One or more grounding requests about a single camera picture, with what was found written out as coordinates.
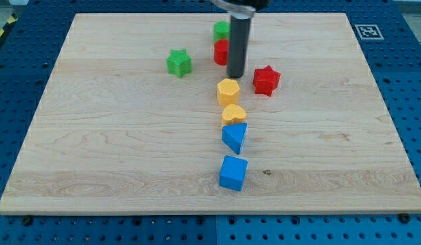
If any yellow hexagon block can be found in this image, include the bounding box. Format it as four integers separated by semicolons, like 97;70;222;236
217;78;240;106

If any yellow heart block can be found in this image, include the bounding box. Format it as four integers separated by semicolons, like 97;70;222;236
222;104;247;127

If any blue triangle block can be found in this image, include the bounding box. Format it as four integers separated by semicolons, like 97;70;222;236
222;122;248;154

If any blue cube block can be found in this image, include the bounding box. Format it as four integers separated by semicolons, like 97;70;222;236
219;155;248;191

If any green star block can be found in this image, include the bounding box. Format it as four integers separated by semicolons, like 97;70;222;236
167;49;192;78

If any red star block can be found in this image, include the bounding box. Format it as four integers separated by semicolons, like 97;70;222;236
253;65;281;97

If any wooden board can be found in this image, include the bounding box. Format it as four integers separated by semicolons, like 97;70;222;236
0;13;421;216

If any red cylinder block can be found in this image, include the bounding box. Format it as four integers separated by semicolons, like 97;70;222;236
214;39;229;65

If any green cylinder block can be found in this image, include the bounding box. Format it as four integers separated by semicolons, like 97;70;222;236
213;20;230;43

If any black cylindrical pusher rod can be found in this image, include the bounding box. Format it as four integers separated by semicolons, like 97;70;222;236
226;15;251;78

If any white fiducial marker tag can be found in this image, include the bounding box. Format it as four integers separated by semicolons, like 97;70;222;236
355;24;384;40

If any black bolt front left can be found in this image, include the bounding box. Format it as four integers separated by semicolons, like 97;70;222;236
21;216;33;227

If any black bolt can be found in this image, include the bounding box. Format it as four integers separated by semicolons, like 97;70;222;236
21;216;33;227
398;213;411;224

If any black bolt front right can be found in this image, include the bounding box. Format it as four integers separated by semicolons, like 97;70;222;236
398;213;411;224

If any silver rod mount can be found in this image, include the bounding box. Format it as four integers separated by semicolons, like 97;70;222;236
211;0;271;19

